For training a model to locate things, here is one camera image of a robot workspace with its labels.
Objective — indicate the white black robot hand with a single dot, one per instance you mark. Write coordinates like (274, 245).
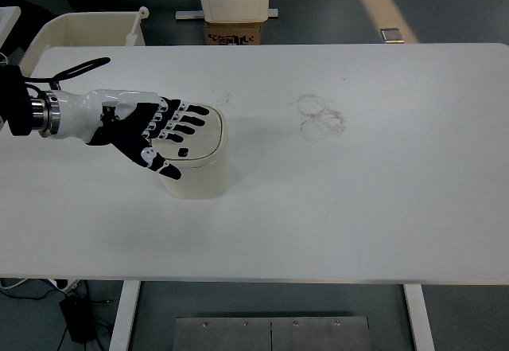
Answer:
(126, 120)

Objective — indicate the cream lidded trash can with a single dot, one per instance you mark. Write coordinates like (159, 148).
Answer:
(202, 159)

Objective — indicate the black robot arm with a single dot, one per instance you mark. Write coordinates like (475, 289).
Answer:
(22, 112)

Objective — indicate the grey metal base bar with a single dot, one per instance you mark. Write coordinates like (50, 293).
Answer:
(228, 16)

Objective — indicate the cream plastic storage bin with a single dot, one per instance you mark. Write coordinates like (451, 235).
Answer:
(90, 29)

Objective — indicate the brown cardboard box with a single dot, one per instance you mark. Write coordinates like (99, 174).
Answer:
(233, 33)

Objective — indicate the black power adapter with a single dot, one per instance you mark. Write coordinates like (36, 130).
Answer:
(78, 318)

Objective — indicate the left white table leg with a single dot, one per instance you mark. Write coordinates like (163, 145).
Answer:
(124, 319)

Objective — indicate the white table leg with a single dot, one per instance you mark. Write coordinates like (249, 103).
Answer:
(418, 316)
(124, 319)

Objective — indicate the small metal floor plate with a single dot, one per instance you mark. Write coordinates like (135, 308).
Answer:
(392, 36)

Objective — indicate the right white table leg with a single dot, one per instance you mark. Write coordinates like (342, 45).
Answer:
(418, 316)

